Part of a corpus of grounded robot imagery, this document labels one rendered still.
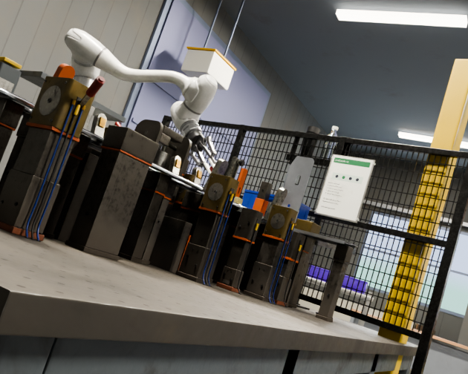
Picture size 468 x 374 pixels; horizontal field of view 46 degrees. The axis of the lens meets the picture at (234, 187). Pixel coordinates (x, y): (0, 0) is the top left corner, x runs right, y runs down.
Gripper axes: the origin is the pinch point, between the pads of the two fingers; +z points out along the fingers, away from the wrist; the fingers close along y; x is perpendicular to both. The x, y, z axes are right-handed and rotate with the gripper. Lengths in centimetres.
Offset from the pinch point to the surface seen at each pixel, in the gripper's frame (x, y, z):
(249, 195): 36.5, -3.8, -0.6
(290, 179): 26.6, 20.0, 14.1
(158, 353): -117, 24, 115
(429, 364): 440, -61, 35
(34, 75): -88, -3, -3
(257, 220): -20, 13, 49
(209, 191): -44, 12, 43
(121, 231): -78, -1, 60
